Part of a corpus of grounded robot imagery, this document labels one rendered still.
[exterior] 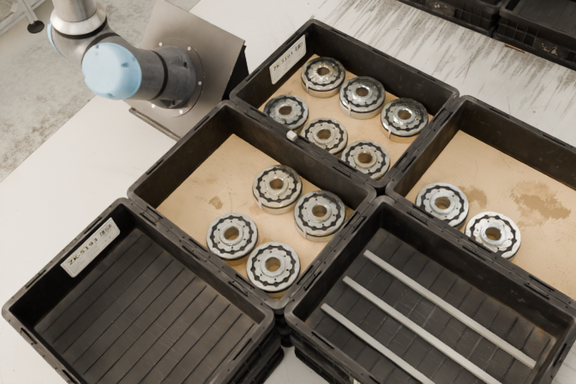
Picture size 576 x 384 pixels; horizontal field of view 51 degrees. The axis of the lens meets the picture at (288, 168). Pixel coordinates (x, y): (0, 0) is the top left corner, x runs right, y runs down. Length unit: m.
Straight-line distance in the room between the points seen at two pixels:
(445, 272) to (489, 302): 0.09
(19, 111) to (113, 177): 1.34
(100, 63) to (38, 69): 1.62
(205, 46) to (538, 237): 0.83
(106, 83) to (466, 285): 0.83
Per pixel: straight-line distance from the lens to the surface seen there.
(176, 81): 1.42
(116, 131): 1.62
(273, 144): 1.26
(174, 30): 1.52
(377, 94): 1.37
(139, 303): 1.21
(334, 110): 1.38
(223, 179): 1.30
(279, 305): 1.05
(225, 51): 1.42
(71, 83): 2.83
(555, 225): 1.28
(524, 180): 1.32
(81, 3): 1.36
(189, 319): 1.18
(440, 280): 1.18
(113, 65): 1.32
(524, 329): 1.18
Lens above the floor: 1.90
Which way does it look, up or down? 56 degrees down
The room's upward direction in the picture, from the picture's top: 8 degrees counter-clockwise
